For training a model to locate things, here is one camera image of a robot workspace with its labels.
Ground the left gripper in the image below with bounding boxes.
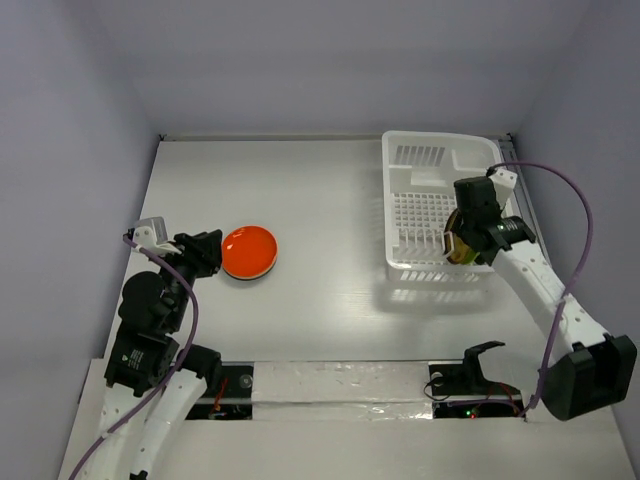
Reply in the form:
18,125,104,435
151,227,222,328

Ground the yellow patterned dark plate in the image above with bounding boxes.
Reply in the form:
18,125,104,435
443,209,478,265

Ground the orange plate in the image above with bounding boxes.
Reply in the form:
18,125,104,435
221,225,279,268

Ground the tan brown plate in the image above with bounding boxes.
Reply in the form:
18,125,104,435
223,261,277,276

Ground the lime green plate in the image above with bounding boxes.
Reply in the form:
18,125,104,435
462,250,484,265

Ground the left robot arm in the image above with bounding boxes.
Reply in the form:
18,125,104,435
69,217,222,479

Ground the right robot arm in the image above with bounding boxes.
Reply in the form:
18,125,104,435
445,169,638,421

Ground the white plastic dish rack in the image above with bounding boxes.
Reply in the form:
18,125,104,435
382,131,503,281

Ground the foil taped strip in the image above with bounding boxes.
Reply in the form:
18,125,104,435
251,361,433,422

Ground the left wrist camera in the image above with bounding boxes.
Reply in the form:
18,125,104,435
124,216,175,255

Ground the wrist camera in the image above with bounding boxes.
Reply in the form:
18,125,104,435
124,216,175,255
486,167,518,208

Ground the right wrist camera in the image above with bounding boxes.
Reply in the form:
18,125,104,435
486,167,518,208

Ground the aluminium rail right side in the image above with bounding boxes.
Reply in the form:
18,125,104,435
497,135,548,257

